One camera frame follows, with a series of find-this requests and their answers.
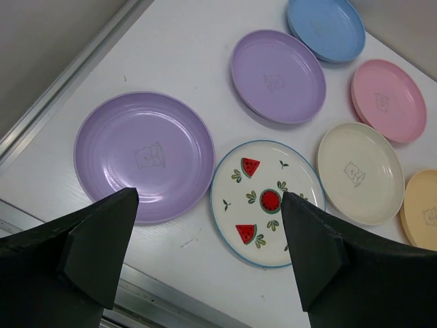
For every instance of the white watermelon pattern plate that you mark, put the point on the white watermelon pattern plate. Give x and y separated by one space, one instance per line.
246 195

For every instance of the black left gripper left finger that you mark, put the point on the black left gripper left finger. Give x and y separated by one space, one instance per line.
65 273

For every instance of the blue plastic plate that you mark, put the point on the blue plastic plate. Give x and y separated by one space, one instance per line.
332 30

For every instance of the aluminium table frame rail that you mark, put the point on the aluminium table frame rail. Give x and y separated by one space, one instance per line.
141 300

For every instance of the orange plastic plate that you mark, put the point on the orange plastic plate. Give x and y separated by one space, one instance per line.
418 212

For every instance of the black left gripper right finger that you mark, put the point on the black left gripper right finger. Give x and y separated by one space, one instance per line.
349 277

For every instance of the lilac plastic plate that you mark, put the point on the lilac plastic plate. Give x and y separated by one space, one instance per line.
278 77
147 141

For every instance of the pink plastic plate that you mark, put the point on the pink plastic plate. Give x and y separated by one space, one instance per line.
387 98

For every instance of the cream plastic plate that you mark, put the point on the cream plastic plate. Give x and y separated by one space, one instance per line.
361 174

